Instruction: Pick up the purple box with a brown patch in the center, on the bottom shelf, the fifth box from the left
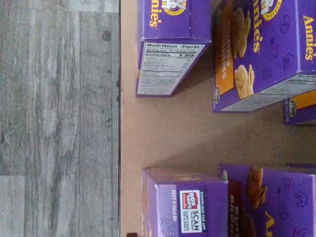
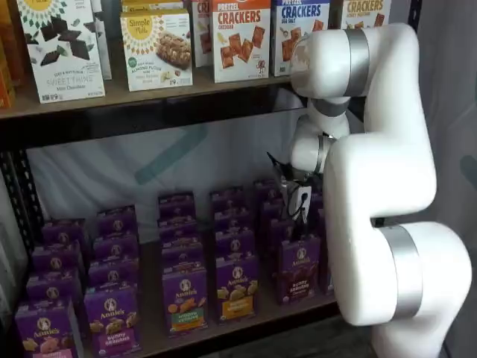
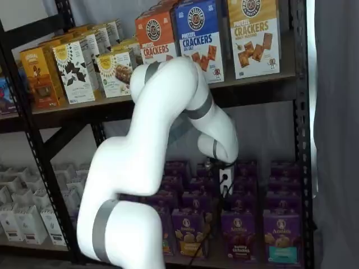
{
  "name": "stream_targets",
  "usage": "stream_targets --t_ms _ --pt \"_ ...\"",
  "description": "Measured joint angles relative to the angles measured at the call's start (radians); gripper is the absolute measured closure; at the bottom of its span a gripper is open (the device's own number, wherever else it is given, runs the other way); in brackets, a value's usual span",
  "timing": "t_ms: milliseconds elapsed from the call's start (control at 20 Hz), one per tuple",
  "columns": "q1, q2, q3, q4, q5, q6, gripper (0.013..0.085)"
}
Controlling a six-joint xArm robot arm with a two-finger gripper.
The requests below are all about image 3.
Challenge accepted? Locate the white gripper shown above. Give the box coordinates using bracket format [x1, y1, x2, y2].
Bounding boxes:
[218, 165, 236, 195]

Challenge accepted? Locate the purple Annie's box brown patch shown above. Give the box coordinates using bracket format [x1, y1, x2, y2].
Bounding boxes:
[234, 176, 257, 197]
[220, 209, 259, 263]
[234, 160, 257, 180]
[224, 193, 257, 214]

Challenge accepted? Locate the purple Annie's box yellow patch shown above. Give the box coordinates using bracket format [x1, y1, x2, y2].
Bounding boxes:
[187, 176, 217, 194]
[181, 190, 213, 211]
[196, 165, 219, 180]

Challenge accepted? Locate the purple Annie's box green patch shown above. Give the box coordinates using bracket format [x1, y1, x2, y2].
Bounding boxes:
[165, 160, 188, 179]
[159, 176, 183, 194]
[161, 207, 173, 255]
[140, 193, 179, 210]

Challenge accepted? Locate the purple Annie's box teal patch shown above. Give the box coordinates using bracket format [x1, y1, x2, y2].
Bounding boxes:
[263, 211, 303, 266]
[268, 175, 301, 194]
[265, 190, 302, 215]

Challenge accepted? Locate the purple box white label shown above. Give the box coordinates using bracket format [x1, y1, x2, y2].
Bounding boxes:
[171, 207, 210, 259]

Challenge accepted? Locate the brown particle shelf board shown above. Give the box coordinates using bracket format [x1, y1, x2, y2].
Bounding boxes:
[32, 69, 297, 115]

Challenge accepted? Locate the gold pretzel crackers box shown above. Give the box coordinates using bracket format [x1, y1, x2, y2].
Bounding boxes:
[227, 0, 281, 80]

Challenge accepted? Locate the blue pretzel crackers box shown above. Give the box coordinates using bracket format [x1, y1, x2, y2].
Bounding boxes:
[174, 0, 225, 84]

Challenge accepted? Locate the Simple Mills bar box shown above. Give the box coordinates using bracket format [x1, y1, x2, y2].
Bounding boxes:
[111, 39, 142, 71]
[96, 51, 133, 99]

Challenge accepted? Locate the orange pretzel crackers box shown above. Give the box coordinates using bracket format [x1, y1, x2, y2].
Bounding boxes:
[135, 11, 178, 68]
[147, 0, 177, 18]

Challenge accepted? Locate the small white gable box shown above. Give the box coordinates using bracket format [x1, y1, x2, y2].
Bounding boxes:
[0, 209, 25, 243]
[40, 206, 69, 247]
[15, 205, 49, 245]
[10, 188, 35, 208]
[0, 185, 14, 210]
[31, 188, 54, 208]

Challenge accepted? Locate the white Sweet Thins box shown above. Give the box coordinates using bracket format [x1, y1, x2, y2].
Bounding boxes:
[52, 40, 96, 105]
[94, 26, 113, 55]
[106, 20, 126, 45]
[79, 33, 103, 98]

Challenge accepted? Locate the orange snack box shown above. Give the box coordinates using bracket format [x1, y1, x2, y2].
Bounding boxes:
[38, 35, 74, 57]
[19, 46, 67, 109]

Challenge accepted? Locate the blue red printed box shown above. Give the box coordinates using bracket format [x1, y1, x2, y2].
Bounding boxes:
[0, 77, 15, 116]

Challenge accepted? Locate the black metal shelving rack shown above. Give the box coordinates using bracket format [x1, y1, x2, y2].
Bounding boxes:
[0, 0, 315, 269]
[0, 113, 74, 263]

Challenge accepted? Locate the white hanging curtain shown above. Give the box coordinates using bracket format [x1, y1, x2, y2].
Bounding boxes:
[307, 0, 359, 269]

